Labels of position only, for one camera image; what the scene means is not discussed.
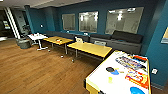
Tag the colourful game box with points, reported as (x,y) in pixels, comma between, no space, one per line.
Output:
(130,62)

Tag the white socket plate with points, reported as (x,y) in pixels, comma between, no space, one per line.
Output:
(154,71)

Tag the dark grey sofa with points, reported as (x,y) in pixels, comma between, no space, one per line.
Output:
(123,40)

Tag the glass wall window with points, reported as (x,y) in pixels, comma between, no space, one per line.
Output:
(68,22)
(125,20)
(88,21)

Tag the yellow-legged gaming table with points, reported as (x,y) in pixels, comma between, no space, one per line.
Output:
(100,81)

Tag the blue round paddle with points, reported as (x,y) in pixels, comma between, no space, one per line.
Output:
(116,71)

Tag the orange flat box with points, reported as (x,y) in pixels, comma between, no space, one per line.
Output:
(140,57)

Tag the small yellow object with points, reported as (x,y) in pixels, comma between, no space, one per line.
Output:
(110,79)

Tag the dark low bench seat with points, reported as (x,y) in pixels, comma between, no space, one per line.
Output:
(63,34)

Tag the small white table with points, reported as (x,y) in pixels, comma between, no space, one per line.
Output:
(37,36)

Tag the yellow wall sign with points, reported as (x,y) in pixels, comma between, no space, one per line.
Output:
(165,35)

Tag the grey waste bin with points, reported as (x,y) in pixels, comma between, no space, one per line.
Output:
(23,43)

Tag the open silver laptop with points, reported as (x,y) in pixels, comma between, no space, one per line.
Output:
(79,39)

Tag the long wooden table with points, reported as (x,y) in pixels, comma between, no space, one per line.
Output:
(90,48)
(58,40)

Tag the orange snack bag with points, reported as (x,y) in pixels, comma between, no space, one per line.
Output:
(136,79)

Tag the blue bowl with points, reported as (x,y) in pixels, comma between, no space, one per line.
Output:
(137,90)

